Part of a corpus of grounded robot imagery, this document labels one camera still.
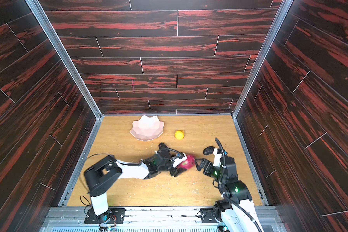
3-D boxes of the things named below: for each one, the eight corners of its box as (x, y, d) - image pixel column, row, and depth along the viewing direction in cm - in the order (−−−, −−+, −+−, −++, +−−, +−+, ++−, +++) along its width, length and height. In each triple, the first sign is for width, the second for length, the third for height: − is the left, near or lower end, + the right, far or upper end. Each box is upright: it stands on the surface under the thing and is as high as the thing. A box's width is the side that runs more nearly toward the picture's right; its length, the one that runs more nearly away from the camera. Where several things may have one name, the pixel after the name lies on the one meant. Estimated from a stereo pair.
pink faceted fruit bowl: (130, 140, 106) (129, 136, 102) (135, 120, 119) (134, 115, 115) (162, 140, 106) (162, 136, 102) (163, 120, 119) (163, 115, 115)
